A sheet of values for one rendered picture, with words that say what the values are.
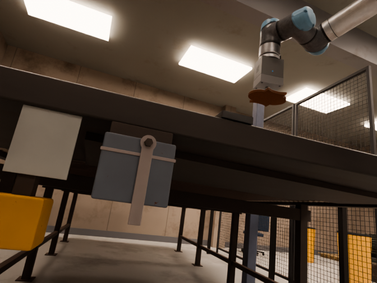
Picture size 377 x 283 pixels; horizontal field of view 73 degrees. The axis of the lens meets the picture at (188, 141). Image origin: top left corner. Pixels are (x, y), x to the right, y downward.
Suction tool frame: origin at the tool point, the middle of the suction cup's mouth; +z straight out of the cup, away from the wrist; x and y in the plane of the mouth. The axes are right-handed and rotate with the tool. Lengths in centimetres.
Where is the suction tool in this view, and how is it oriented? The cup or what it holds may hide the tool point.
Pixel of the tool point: (267, 99)
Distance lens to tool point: 94.6
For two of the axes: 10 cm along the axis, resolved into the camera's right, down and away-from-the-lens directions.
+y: -9.8, -1.7, -1.3
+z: -1.3, 9.6, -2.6
